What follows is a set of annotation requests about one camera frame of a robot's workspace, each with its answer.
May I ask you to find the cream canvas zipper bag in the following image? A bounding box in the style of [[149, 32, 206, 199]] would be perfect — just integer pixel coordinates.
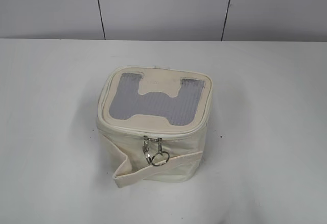
[[97, 66, 213, 188]]

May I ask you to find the silver zipper pull with ring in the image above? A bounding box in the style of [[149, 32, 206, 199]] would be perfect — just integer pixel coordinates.
[[151, 138, 170, 167]]

